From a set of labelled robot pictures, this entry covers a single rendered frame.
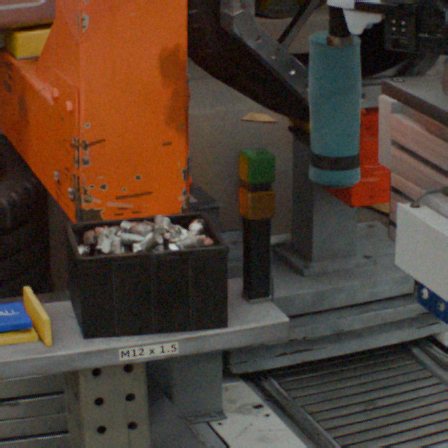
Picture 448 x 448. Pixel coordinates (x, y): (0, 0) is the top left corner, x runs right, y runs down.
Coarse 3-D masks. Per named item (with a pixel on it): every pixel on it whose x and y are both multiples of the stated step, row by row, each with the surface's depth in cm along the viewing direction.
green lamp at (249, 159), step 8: (240, 152) 179; (248, 152) 178; (256, 152) 178; (264, 152) 178; (240, 160) 179; (248, 160) 177; (256, 160) 177; (264, 160) 177; (272, 160) 178; (240, 168) 180; (248, 168) 177; (256, 168) 177; (264, 168) 178; (272, 168) 178; (240, 176) 180; (248, 176) 177; (256, 176) 177; (264, 176) 178; (272, 176) 178; (248, 184) 178; (256, 184) 178
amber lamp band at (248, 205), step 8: (240, 192) 181; (248, 192) 179; (256, 192) 179; (264, 192) 179; (272, 192) 179; (240, 200) 181; (248, 200) 178; (256, 200) 179; (264, 200) 179; (272, 200) 180; (240, 208) 181; (248, 208) 179; (256, 208) 179; (264, 208) 179; (272, 208) 180; (248, 216) 179; (256, 216) 179; (264, 216) 180; (272, 216) 180
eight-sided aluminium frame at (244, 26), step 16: (224, 0) 221; (240, 0) 218; (224, 16) 222; (240, 16) 219; (240, 32) 220; (256, 32) 221; (256, 48) 222; (272, 48) 223; (272, 64) 224; (288, 64) 225; (416, 64) 240; (432, 64) 236; (288, 80) 226; (304, 80) 227; (368, 80) 237; (304, 96) 228; (368, 96) 233
